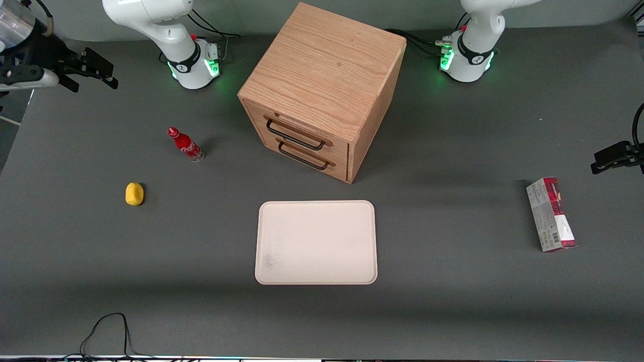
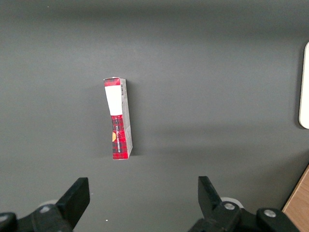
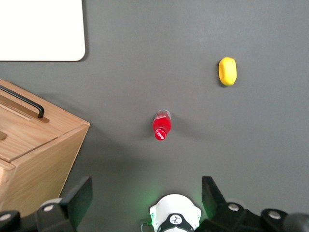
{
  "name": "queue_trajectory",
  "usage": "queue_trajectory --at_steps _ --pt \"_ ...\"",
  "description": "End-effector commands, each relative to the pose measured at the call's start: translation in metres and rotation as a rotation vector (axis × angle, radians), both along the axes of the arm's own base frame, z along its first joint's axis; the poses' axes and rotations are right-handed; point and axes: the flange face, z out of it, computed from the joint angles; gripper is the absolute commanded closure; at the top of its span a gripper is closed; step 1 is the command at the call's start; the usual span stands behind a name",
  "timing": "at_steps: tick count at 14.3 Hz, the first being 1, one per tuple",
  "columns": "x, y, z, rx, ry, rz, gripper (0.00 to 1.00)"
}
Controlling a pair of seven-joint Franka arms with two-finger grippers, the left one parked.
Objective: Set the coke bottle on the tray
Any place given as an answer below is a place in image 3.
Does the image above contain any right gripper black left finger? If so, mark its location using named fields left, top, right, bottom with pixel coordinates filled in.
left=0, top=176, right=94, bottom=232

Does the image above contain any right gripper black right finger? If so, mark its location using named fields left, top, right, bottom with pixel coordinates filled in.
left=195, top=176, right=309, bottom=232

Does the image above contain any red coke bottle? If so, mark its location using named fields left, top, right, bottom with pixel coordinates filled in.
left=152, top=109, right=173, bottom=141

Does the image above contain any beige plastic tray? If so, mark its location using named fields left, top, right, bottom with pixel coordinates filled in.
left=0, top=0, right=86, bottom=62

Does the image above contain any oak wooden drawer cabinet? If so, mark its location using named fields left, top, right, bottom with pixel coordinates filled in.
left=0, top=79, right=91, bottom=218

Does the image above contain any wooden drawer front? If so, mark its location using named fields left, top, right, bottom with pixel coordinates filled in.
left=0, top=116, right=60, bottom=161
left=0, top=81, right=82, bottom=138

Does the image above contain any yellow lemon toy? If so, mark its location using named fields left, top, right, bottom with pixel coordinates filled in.
left=218, top=57, right=238, bottom=87

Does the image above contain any black drawer handle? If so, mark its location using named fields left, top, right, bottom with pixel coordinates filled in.
left=0, top=84, right=45, bottom=119

